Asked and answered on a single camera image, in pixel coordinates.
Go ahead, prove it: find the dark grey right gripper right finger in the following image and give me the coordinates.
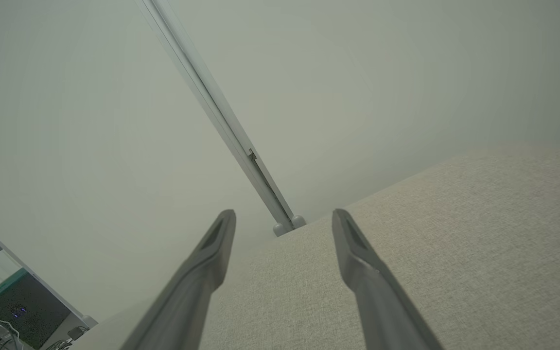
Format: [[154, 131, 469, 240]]
[[332, 209, 443, 350]]

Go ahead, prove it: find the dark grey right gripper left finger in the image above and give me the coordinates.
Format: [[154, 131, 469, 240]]
[[120, 209, 237, 350]]

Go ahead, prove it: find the fabric sofa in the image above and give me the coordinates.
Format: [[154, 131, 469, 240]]
[[69, 143, 560, 350]]

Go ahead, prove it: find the black speckled computer case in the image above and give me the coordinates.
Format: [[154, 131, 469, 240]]
[[0, 271, 71, 349]]

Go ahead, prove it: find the grey metal partition post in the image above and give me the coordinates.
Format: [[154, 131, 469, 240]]
[[134, 0, 306, 237]]

